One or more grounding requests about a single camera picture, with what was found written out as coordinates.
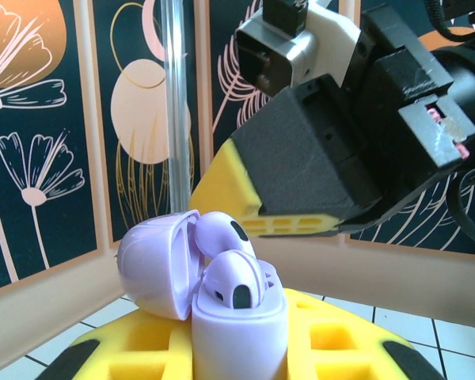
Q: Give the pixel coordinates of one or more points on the aluminium frame post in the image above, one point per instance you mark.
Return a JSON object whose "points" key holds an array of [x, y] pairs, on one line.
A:
{"points": [[176, 99]]}

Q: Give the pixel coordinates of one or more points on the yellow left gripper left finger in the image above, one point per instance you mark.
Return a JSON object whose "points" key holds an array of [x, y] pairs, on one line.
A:
{"points": [[103, 344]]}

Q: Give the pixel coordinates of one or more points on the purple round charging case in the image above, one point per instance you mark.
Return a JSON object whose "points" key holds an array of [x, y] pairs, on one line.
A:
{"points": [[237, 340]]}

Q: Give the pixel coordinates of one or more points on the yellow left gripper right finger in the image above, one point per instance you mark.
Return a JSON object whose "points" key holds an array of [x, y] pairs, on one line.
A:
{"points": [[297, 356]]}

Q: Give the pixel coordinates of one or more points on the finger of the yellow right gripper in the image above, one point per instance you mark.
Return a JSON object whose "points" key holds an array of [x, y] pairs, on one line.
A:
{"points": [[229, 178]]}

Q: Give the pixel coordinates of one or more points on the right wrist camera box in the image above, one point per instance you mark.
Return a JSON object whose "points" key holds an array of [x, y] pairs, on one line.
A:
{"points": [[324, 35]]}

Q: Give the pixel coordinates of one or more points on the purple earbud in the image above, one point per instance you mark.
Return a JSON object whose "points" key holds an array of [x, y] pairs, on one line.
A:
{"points": [[217, 233], [229, 273]]}

